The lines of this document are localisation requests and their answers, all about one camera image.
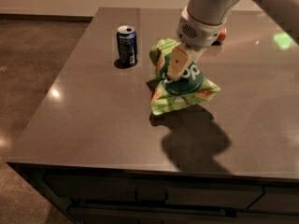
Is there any green rice chip bag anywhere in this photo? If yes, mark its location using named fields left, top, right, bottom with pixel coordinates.
left=149, top=38, right=221, bottom=115

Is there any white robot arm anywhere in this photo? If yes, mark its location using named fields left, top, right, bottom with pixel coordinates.
left=167, top=0, right=299, bottom=81

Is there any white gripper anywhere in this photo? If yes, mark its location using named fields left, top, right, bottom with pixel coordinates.
left=167, top=8, right=224, bottom=81

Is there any red coke can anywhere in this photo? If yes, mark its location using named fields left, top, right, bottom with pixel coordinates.
left=216, top=27, right=227, bottom=42

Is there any dark drawer front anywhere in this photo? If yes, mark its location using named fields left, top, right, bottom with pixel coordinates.
left=45, top=175, right=263, bottom=208

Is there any blue soda can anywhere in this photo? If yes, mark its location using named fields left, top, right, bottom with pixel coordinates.
left=116, top=25, right=137, bottom=66

